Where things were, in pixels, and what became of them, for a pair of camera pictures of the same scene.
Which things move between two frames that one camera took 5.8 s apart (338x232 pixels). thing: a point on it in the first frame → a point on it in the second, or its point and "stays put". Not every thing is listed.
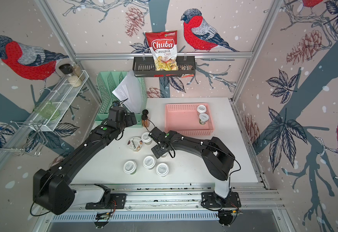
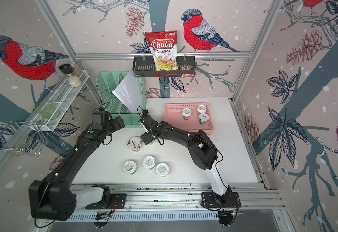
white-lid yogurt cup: (201, 108) stays put
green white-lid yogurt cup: (203, 117) stays put
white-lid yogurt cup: (165, 155) → (186, 112)
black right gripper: (156, 152) → (146, 140)
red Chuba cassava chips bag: (163, 47) stays put
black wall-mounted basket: (144, 66) stays put
